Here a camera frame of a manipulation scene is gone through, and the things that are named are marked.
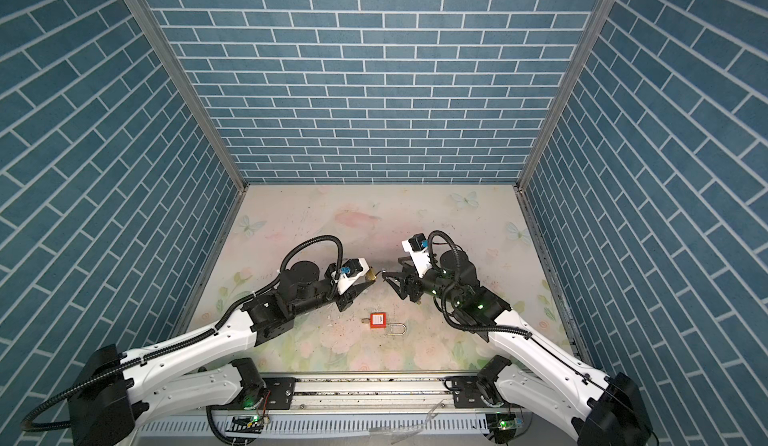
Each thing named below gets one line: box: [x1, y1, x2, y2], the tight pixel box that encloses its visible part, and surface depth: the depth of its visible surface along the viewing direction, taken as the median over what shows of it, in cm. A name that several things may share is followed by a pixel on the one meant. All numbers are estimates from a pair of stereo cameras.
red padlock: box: [361, 312, 407, 335], surface depth 86 cm
